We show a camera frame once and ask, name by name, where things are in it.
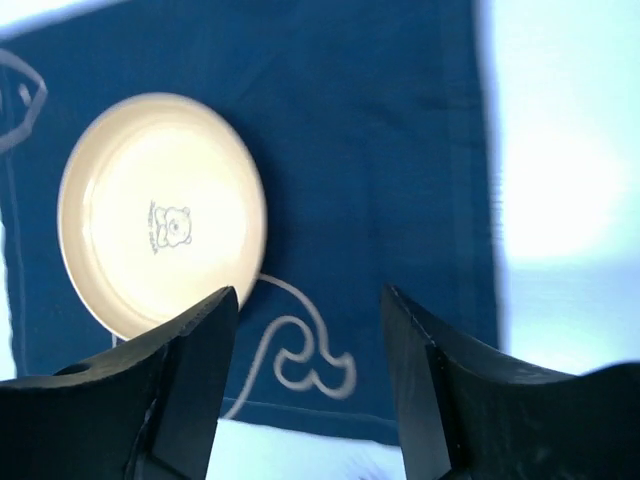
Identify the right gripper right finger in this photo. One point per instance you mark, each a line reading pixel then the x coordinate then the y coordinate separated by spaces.
pixel 468 411

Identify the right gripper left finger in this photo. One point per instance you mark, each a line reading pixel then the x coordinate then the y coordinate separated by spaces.
pixel 146 409

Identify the yellow round plate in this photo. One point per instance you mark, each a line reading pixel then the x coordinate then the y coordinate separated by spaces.
pixel 160 205

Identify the navy whale placemat cloth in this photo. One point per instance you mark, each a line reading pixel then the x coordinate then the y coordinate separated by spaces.
pixel 366 122

